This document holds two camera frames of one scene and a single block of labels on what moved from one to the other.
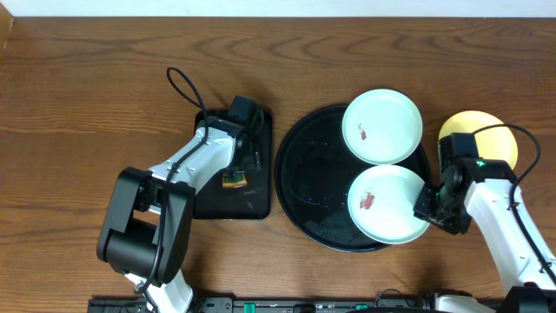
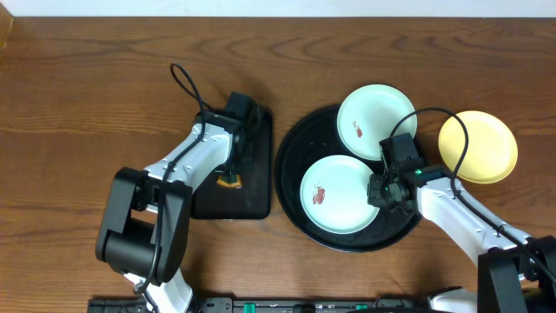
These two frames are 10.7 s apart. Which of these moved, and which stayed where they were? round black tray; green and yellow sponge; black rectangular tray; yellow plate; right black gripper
Moved: green and yellow sponge; right black gripper
Stayed: yellow plate; black rectangular tray; round black tray
